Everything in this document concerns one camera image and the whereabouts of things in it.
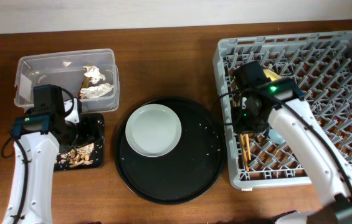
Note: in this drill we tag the white napkin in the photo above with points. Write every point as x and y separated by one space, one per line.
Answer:
95 91
92 73

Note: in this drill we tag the clear plastic waste bin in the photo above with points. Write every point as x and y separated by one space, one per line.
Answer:
66 69

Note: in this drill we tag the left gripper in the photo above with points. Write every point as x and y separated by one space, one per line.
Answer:
92 131

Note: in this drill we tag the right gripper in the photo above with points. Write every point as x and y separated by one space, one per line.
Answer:
239 127

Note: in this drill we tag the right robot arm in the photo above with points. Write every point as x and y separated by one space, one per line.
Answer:
281 104

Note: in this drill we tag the gold foil wrapper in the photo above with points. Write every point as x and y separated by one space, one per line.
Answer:
85 82

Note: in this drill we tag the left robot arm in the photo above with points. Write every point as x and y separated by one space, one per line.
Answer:
38 140

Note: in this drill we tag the black rectangular tray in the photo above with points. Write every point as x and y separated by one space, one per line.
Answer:
99 146

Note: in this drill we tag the grey dishwasher rack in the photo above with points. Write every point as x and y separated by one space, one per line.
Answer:
321 65

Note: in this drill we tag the round black serving tray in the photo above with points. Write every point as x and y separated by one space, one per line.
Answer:
183 174

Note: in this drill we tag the wooden chopstick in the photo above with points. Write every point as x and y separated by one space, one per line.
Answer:
244 153
247 141

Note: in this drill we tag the blue cup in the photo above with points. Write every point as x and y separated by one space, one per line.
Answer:
276 137

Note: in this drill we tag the yellow bowl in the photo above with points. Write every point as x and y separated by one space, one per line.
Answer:
271 75

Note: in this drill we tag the grey round plate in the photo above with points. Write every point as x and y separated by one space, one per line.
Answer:
153 130

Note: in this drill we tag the food scraps pile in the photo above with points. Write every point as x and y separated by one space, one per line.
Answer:
79 155

